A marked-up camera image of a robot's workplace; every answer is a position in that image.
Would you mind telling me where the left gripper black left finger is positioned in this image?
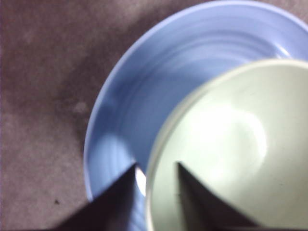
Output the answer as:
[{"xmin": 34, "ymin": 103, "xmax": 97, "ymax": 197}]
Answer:
[{"xmin": 47, "ymin": 163, "xmax": 137, "ymax": 231}]

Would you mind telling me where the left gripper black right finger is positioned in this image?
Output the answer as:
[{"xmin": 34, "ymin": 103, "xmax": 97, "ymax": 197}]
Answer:
[{"xmin": 177, "ymin": 161, "xmax": 266, "ymax": 231}]

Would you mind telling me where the green ribbed bowl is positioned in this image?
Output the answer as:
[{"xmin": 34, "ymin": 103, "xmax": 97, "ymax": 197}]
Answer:
[{"xmin": 145, "ymin": 59, "xmax": 308, "ymax": 231}]

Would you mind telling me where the blue round plate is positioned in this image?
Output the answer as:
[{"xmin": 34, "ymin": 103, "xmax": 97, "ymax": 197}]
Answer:
[{"xmin": 83, "ymin": 0, "xmax": 308, "ymax": 231}]

